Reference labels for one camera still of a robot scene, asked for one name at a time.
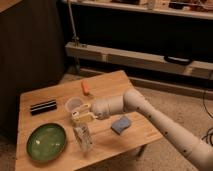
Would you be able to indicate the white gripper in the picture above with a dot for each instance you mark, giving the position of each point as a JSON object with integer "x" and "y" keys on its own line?
{"x": 102, "y": 108}

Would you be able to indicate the clear plastic cup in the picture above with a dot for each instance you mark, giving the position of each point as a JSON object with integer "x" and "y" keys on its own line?
{"x": 73, "y": 103}

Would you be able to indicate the white plastic bottle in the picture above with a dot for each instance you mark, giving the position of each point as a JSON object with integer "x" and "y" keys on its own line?
{"x": 83, "y": 137}

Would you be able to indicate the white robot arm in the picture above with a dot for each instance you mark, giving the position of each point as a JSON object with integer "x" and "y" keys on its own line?
{"x": 194, "y": 149}

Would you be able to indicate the metal stand pole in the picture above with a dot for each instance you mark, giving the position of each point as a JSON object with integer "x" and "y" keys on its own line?
{"x": 75, "y": 37}

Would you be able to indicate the orange marker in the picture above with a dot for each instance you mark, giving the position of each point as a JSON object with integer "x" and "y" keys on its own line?
{"x": 85, "y": 89}

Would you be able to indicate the wooden table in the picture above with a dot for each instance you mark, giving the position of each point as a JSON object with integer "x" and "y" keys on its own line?
{"x": 106, "y": 143}

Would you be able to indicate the blue sponge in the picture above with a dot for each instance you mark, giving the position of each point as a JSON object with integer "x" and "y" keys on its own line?
{"x": 121, "y": 124}

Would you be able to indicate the black striped block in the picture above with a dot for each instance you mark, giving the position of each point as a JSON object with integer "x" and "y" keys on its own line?
{"x": 43, "y": 107}

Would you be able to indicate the green bowl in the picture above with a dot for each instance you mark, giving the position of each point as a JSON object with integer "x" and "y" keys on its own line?
{"x": 46, "y": 142}

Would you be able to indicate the wooden bench rail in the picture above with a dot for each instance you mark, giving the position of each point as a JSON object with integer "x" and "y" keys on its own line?
{"x": 137, "y": 59}

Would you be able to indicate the black handle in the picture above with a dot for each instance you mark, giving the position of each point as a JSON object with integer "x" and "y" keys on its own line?
{"x": 178, "y": 60}

